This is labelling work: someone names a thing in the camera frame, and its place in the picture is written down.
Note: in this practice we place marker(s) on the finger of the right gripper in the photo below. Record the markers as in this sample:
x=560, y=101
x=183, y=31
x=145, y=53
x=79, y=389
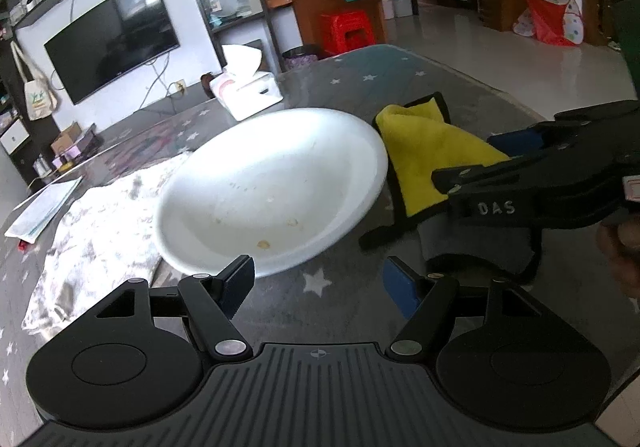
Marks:
x=500, y=177
x=562, y=129

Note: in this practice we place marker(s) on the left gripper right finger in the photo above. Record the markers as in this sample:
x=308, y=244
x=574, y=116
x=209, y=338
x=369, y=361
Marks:
x=428, y=304

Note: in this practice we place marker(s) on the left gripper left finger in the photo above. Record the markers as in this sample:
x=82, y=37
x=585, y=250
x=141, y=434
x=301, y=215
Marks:
x=211, y=303

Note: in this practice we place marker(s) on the yellow grey microfiber cloth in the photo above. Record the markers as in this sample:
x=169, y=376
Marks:
x=419, y=139

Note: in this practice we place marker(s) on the large white bowl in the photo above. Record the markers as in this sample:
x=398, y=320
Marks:
x=281, y=188

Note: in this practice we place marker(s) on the person right hand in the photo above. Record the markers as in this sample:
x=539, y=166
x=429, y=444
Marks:
x=620, y=245

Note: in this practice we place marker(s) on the red white play tent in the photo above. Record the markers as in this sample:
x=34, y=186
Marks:
x=553, y=22

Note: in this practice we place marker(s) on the white patterned towel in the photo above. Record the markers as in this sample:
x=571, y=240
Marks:
x=104, y=239

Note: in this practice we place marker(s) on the papers on table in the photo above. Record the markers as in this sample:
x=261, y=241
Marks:
x=35, y=218

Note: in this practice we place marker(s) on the white tissue box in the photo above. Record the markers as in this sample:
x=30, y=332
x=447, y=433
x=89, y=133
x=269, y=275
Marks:
x=242, y=88

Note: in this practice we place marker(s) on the red plastic stool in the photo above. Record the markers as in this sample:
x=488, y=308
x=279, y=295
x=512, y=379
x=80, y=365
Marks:
x=345, y=31

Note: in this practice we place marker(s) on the cardboard box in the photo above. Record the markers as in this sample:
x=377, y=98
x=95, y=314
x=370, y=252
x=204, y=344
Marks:
x=66, y=139

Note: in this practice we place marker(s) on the dark waste basket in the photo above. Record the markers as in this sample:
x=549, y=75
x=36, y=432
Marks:
x=300, y=56

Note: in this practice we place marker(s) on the canvas tote bag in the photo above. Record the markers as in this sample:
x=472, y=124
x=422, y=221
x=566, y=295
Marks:
x=39, y=98

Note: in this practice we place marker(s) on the wooden counter cabinet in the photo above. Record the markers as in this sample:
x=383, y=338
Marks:
x=308, y=12

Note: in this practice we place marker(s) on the wall mounted black television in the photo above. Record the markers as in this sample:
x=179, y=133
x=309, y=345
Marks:
x=109, y=41

